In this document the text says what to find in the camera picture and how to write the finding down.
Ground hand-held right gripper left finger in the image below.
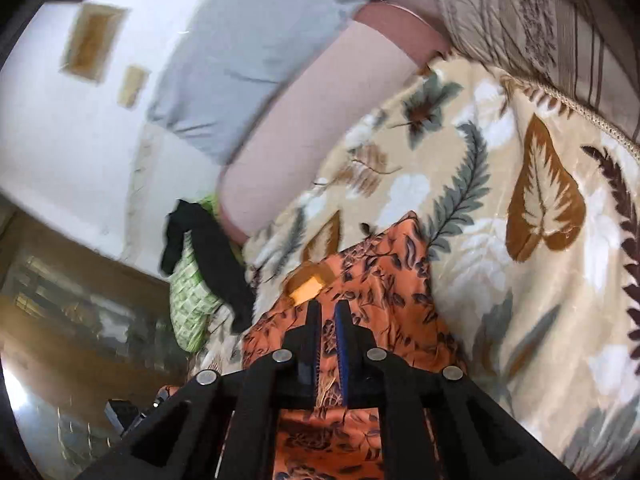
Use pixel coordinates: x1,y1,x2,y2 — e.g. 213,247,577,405
75,301,323,480

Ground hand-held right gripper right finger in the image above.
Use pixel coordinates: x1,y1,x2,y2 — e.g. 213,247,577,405
335,301,579,480

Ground orange floral cloth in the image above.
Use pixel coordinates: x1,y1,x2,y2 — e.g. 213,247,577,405
160,210,468,480

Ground wooden glass-door cabinet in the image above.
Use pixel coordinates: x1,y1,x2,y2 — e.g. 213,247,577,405
0,210,201,441

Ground green patterned pillow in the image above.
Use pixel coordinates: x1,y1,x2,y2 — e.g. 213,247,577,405
169,192,246,353

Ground black cloth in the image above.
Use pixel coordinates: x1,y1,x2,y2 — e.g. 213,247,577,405
159,200,257,333

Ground beige leaf-print blanket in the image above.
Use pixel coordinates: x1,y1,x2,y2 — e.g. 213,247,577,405
187,55,640,480

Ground person's grey shirt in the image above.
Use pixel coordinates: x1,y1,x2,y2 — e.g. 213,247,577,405
147,0,376,166

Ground brown striped bedspread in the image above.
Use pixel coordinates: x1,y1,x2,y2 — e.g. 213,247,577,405
377,0,640,156

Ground small gold wall plaque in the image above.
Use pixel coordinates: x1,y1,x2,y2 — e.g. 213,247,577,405
117,65,151,108

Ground large gold wall plaque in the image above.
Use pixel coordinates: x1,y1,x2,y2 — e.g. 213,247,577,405
60,2,128,83

